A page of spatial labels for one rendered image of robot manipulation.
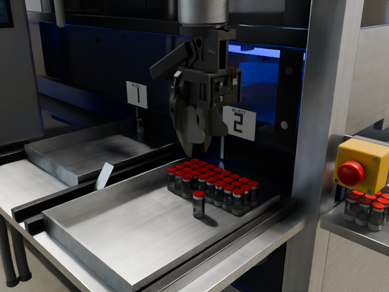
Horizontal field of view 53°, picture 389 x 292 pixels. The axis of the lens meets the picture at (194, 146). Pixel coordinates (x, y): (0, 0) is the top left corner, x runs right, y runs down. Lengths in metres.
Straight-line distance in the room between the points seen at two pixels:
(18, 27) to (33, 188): 0.63
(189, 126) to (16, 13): 0.87
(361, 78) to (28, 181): 0.72
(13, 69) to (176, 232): 0.87
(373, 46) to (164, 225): 0.50
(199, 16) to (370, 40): 0.33
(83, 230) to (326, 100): 0.47
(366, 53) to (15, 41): 1.02
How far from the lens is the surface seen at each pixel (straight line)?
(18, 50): 1.38
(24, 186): 0.92
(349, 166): 0.67
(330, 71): 0.68
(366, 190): 0.70
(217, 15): 0.58
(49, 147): 1.09
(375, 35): 0.80
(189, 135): 0.63
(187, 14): 0.58
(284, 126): 0.74
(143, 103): 1.03
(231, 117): 0.82
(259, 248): 0.66
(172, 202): 0.78
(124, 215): 0.75
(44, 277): 2.10
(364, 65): 0.78
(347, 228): 0.75
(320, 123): 0.71
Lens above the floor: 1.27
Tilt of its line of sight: 21 degrees down
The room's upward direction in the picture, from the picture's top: straight up
